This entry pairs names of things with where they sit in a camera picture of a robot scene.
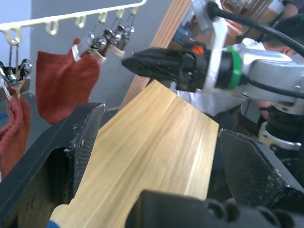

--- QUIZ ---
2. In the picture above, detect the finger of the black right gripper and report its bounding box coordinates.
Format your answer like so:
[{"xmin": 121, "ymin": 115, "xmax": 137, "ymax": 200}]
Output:
[
  {"xmin": 121, "ymin": 56, "xmax": 183, "ymax": 80},
  {"xmin": 132, "ymin": 47, "xmax": 184, "ymax": 57}
]

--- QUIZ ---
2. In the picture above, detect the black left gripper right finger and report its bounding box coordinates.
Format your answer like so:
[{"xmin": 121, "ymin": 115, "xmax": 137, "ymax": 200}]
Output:
[{"xmin": 218, "ymin": 128, "xmax": 304, "ymax": 210}]

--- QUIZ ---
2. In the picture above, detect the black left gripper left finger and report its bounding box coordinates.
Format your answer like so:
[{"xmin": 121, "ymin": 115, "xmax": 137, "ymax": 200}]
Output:
[{"xmin": 0, "ymin": 102, "xmax": 106, "ymax": 228}]

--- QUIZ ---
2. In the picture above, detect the chrome clip with cream tips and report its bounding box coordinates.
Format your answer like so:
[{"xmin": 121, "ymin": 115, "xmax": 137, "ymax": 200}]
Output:
[
  {"xmin": 0, "ymin": 44, "xmax": 33, "ymax": 100},
  {"xmin": 104, "ymin": 13, "xmax": 126, "ymax": 58},
  {"xmin": 77, "ymin": 18, "xmax": 108, "ymax": 64},
  {"xmin": 118, "ymin": 9, "xmax": 136, "ymax": 51}
]

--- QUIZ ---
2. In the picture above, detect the cream plastic clip hanger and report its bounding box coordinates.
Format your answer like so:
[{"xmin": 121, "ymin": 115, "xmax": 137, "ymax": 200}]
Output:
[{"xmin": 0, "ymin": 0, "xmax": 148, "ymax": 47}]

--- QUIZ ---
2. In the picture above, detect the red knitted sock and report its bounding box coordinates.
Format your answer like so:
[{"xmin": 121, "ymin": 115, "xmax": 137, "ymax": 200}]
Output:
[
  {"xmin": 35, "ymin": 38, "xmax": 101, "ymax": 126},
  {"xmin": 0, "ymin": 91, "xmax": 32, "ymax": 179}
]

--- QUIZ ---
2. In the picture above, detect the person in white shirt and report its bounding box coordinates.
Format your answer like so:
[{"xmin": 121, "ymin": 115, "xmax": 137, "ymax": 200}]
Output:
[{"xmin": 171, "ymin": 14, "xmax": 304, "ymax": 119}]

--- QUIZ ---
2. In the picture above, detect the robot torso waist joint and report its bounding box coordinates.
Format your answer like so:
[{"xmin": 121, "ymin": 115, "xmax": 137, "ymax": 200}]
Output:
[{"xmin": 257, "ymin": 102, "xmax": 304, "ymax": 158}]

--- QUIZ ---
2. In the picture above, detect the wooden frame post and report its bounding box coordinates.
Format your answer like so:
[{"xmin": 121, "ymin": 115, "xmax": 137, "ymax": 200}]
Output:
[{"xmin": 120, "ymin": 0, "xmax": 192, "ymax": 112}]

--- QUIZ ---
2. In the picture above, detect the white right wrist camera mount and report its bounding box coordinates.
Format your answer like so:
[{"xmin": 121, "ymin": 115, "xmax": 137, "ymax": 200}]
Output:
[{"xmin": 190, "ymin": 0, "xmax": 230, "ymax": 95}]

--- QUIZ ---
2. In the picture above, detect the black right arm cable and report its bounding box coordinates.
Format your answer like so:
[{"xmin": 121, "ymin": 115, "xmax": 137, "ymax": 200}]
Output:
[{"xmin": 206, "ymin": 2, "xmax": 304, "ymax": 57}]

